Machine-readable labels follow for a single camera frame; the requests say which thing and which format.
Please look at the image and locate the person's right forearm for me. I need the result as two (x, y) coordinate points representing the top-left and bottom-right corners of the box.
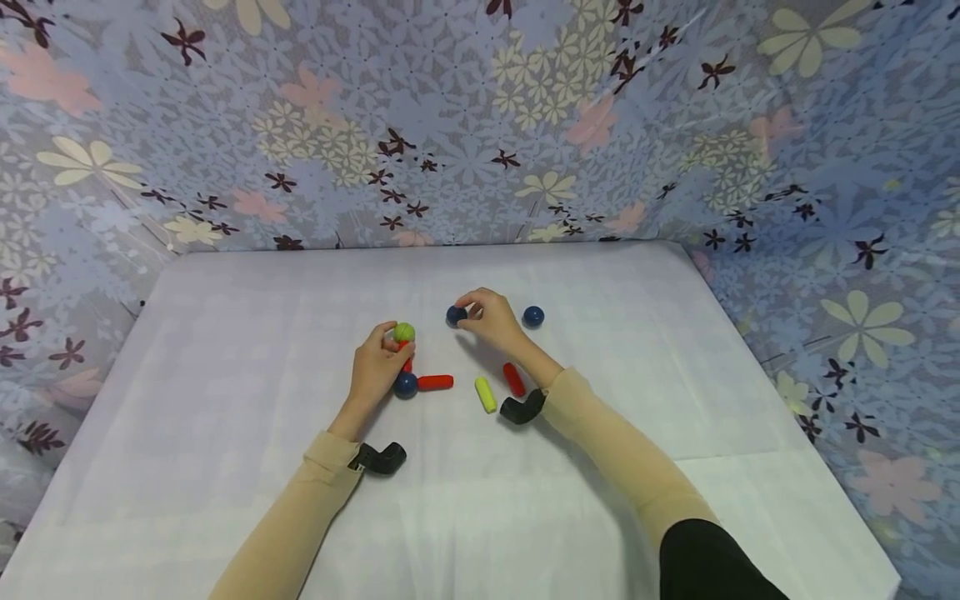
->
(512, 332), (790, 600)

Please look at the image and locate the person's right hand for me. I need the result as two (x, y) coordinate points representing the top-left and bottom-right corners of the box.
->
(454, 287), (533, 358)

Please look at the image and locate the person's left forearm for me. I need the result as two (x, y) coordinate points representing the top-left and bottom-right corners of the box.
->
(208, 397), (376, 600)

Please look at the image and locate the person's left hand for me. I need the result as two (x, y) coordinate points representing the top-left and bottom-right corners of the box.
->
(349, 321), (417, 415)

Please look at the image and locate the black wrist band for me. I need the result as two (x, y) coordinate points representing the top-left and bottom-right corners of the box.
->
(499, 387), (548, 426)
(347, 442), (408, 477)

